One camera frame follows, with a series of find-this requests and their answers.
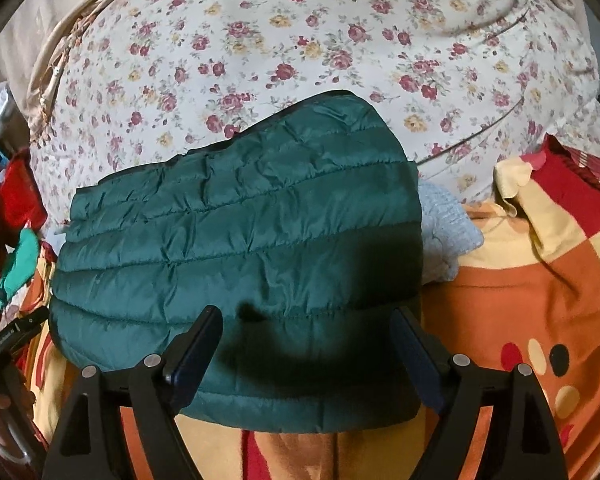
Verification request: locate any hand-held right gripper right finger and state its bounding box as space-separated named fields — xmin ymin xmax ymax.
xmin=389 ymin=305 xmax=568 ymax=480

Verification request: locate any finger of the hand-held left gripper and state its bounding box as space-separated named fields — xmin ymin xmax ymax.
xmin=14 ymin=305 xmax=51 ymax=334

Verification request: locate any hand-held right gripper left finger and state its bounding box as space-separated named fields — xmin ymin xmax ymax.
xmin=40 ymin=305 xmax=224 ymax=480

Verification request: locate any green puffer jacket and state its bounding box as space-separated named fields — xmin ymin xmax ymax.
xmin=47 ymin=90 xmax=426 ymax=433

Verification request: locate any person's left hand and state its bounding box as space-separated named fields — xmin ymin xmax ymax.
xmin=0 ymin=389 xmax=37 ymax=453

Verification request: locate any teal green cloth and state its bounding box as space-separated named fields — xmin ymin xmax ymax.
xmin=0 ymin=227 xmax=41 ymax=311

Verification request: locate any orange yellow checkered bedsheet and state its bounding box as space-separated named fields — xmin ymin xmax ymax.
xmin=0 ymin=132 xmax=600 ymax=480

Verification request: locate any red cloth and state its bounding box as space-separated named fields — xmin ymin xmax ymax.
xmin=0 ymin=157 xmax=48 ymax=241

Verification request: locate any light blue cloth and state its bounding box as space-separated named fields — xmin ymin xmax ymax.
xmin=417 ymin=180 xmax=483 ymax=286

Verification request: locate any beige satin cloth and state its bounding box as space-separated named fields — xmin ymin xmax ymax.
xmin=25 ymin=0 xmax=181 ymax=131

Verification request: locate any floral quilt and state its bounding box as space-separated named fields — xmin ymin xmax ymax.
xmin=27 ymin=0 xmax=600 ymax=236

